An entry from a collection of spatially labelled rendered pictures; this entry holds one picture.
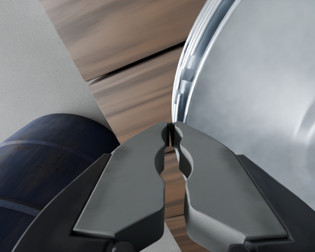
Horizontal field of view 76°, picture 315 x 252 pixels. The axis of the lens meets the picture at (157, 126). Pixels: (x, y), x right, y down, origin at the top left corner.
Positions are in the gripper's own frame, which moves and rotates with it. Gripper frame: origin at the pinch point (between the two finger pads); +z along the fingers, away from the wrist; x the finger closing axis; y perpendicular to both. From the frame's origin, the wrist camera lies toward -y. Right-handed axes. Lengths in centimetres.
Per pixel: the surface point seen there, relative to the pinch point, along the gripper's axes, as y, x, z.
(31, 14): -7, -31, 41
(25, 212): 18.7, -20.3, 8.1
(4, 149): 17.5, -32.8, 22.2
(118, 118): 2.4, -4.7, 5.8
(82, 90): 11.2, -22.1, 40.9
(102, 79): -1.3, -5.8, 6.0
